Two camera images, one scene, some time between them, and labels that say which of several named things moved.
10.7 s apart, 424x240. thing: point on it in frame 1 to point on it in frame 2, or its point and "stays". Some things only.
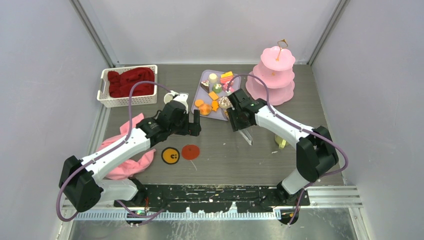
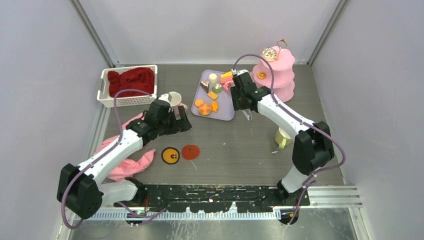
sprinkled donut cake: x=224 y=102 to x=269 y=54
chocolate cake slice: x=205 y=85 stays
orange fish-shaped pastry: x=215 y=105 stays
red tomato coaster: x=190 y=152 stays
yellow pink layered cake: x=226 y=77 stays
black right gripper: x=236 y=125 to x=237 y=105
